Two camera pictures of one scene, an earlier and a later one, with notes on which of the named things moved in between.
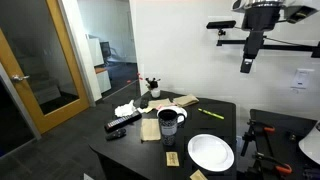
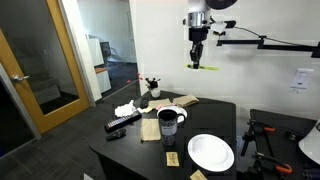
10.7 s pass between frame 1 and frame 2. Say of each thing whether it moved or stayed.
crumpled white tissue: stayed
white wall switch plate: stayed
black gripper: moved
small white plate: stayed
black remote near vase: stayed
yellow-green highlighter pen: moved
